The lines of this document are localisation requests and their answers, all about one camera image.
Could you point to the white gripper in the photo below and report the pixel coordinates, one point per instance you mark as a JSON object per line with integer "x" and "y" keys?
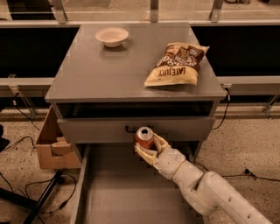
{"x": 170, "y": 163}

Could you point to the red coke can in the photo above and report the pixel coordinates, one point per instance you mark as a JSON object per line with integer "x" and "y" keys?
{"x": 144, "y": 136}

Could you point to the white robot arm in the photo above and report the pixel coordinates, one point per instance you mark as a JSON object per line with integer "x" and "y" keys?
{"x": 204, "y": 191}

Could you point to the grey top drawer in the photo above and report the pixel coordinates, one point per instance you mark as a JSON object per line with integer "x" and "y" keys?
{"x": 102, "y": 131}

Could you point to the open grey middle drawer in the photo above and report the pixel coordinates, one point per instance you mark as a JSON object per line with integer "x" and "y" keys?
{"x": 117, "y": 187}

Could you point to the grey drawer cabinet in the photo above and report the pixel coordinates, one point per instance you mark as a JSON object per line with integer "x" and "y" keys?
{"x": 99, "y": 82}

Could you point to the yellow brown chips bag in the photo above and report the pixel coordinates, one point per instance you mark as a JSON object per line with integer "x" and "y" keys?
{"x": 180, "y": 64}

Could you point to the cardboard box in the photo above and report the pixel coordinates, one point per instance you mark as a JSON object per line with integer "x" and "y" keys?
{"x": 53, "y": 150}

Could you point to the white bowl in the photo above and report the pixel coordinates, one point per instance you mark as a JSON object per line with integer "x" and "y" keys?
{"x": 112, "y": 36}

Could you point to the black drawer handle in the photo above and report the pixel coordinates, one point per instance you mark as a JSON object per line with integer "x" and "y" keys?
{"x": 128, "y": 129}

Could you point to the metal railing bracket left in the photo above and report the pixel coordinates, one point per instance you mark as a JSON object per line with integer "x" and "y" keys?
{"x": 18, "y": 93}

